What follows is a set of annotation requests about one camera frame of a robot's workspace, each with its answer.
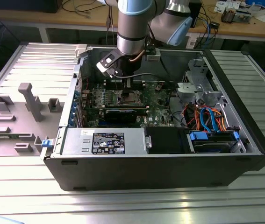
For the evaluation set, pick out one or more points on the wooden desk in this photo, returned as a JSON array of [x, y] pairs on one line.
[[52, 17]]

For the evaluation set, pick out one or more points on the black upright box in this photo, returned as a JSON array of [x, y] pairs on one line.
[[195, 14]]

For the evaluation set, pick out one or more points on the blue box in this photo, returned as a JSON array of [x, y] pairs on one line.
[[260, 2]]

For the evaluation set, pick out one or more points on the hard disk blue carrier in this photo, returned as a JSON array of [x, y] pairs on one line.
[[198, 136]]

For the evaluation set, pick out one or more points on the coin battery holder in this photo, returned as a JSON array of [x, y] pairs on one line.
[[158, 87]]

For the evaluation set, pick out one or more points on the finned metal heatsink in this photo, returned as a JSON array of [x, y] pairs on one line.
[[227, 16]]

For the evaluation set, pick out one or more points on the grey metal device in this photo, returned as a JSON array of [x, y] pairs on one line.
[[243, 14]]

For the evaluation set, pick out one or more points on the white paper sheets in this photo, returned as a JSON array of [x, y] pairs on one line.
[[223, 5]]

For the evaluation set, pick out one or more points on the silver disk bay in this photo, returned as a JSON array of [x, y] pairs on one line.
[[188, 89]]

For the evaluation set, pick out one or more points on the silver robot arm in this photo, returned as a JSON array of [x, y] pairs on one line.
[[131, 25]]

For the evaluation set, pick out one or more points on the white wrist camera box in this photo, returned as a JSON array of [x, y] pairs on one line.
[[107, 62]]

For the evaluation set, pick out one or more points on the blue expansion slot clip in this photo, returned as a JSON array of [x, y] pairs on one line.
[[73, 109], [76, 94], [71, 121]]

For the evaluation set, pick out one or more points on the black desktop computer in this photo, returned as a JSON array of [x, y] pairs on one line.
[[24, 5]]

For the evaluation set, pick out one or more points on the white labelled box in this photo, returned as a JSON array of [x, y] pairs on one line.
[[191, 42]]

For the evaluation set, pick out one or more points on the silver power supply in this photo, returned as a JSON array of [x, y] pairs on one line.
[[76, 142]]

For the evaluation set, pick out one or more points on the grey parts rack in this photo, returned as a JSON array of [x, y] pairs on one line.
[[33, 105]]

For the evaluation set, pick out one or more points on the small black adapter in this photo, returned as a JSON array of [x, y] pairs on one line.
[[214, 24]]

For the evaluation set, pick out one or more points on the blue case clip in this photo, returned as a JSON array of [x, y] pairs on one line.
[[47, 143]]

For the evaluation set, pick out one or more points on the black graphics card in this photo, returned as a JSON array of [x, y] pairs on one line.
[[120, 116]]

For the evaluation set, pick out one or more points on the black PC case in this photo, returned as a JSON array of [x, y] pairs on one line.
[[146, 172]]

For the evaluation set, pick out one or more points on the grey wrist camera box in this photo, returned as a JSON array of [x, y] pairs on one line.
[[153, 56]]

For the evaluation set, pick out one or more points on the green motherboard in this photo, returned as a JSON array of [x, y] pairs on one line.
[[155, 109]]

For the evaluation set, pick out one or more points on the silver CPU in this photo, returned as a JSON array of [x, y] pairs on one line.
[[128, 98]]

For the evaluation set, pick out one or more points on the pale grey case latch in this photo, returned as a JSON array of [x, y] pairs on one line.
[[80, 50]]

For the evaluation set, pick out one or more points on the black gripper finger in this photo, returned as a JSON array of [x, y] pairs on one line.
[[128, 86]]

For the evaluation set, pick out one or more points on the black RAM slot white clips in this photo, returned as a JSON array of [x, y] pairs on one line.
[[139, 85], [139, 81]]

